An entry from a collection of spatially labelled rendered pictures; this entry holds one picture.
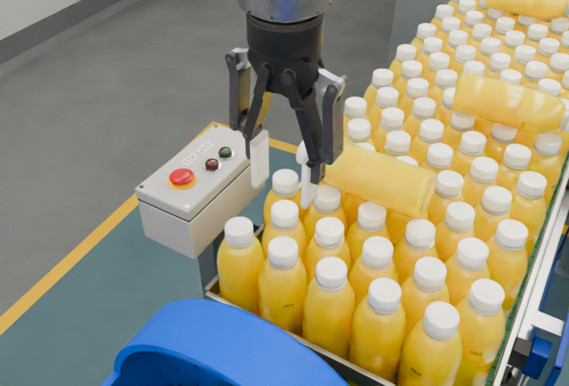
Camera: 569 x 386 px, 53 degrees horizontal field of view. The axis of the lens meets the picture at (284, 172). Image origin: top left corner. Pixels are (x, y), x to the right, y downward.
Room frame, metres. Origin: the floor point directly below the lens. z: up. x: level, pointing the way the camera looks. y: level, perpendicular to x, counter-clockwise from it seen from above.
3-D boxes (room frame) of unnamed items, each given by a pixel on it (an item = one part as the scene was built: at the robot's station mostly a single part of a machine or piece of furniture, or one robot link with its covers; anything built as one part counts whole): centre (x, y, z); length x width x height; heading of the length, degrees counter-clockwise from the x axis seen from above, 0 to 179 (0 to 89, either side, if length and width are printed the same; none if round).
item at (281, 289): (0.52, 0.00, 0.99); 0.07 x 0.07 x 0.19
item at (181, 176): (0.66, 0.15, 1.11); 0.04 x 0.04 x 0.01
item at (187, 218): (0.70, 0.13, 1.05); 0.20 x 0.10 x 0.10; 149
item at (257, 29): (0.53, 0.00, 1.37); 0.08 x 0.07 x 0.09; 59
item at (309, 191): (0.51, -0.03, 1.22); 0.03 x 0.01 x 0.07; 149
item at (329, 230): (0.56, -0.06, 1.09); 0.04 x 0.04 x 0.02
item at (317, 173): (0.50, -0.05, 1.25); 0.03 x 0.01 x 0.05; 59
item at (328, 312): (0.49, -0.06, 0.99); 0.07 x 0.07 x 0.19
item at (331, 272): (0.49, -0.06, 1.09); 0.04 x 0.04 x 0.02
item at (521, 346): (0.45, -0.32, 0.94); 0.03 x 0.02 x 0.08; 149
